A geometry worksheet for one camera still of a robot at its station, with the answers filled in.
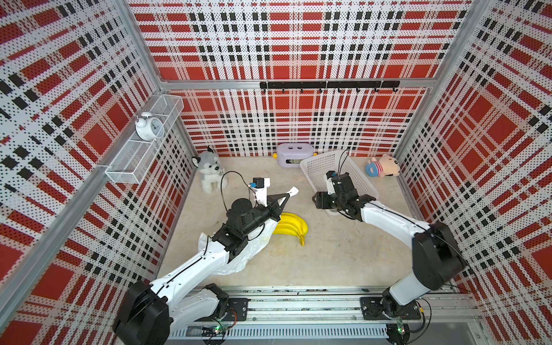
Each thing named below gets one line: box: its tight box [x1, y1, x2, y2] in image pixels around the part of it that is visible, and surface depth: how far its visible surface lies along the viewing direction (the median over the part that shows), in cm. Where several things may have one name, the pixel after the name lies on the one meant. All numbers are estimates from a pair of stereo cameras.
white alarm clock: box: [135, 109, 165, 142], surface depth 73 cm
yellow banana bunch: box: [273, 212, 309, 247], surface depth 90 cm
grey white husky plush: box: [191, 145, 229, 195], surface depth 98 cm
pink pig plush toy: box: [365, 154, 401, 178], surface depth 110 cm
